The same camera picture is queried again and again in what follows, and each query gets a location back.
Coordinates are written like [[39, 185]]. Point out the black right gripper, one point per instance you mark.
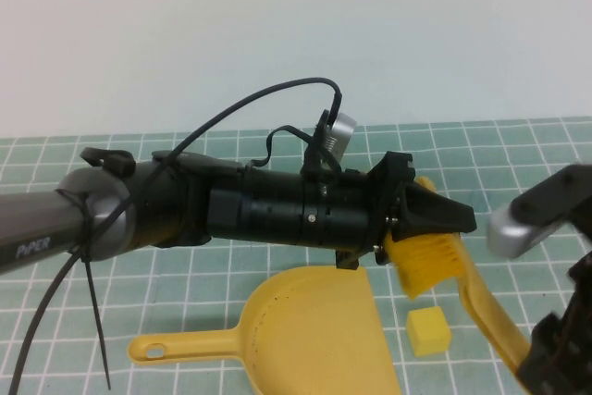
[[583, 321]]

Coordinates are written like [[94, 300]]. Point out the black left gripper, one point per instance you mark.
[[342, 214]]

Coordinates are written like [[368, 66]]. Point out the yellow hand brush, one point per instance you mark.
[[430, 265]]

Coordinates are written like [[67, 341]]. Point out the small yellow foam cube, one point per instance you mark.
[[427, 332]]

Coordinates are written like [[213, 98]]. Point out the yellow plastic dustpan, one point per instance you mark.
[[314, 335]]

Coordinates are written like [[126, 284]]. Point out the grey black left Piper arm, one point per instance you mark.
[[37, 224]]

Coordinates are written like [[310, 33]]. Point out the green checked tablecloth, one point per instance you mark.
[[208, 284]]

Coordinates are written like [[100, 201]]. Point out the black zip tie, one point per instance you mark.
[[94, 302]]

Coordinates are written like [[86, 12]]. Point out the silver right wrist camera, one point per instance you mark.
[[513, 233]]

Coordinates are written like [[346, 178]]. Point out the black right camera bracket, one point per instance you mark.
[[550, 196]]

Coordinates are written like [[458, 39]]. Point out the black camera bracket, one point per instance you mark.
[[550, 196], [314, 154]]

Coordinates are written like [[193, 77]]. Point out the black left camera bracket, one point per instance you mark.
[[314, 154]]

